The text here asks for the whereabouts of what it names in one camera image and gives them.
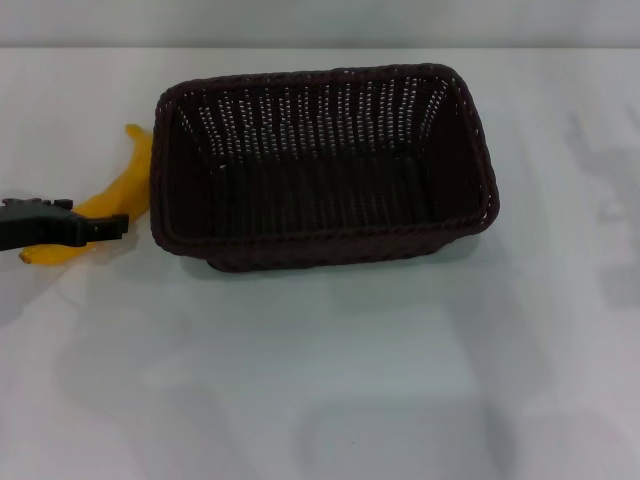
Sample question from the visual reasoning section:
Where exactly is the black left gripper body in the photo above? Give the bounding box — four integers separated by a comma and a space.
0, 205, 81, 251

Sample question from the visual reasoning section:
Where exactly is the yellow banana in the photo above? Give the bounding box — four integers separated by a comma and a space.
18, 123, 152, 265

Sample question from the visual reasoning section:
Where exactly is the black woven plastic basket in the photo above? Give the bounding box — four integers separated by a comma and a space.
149, 62, 501, 275

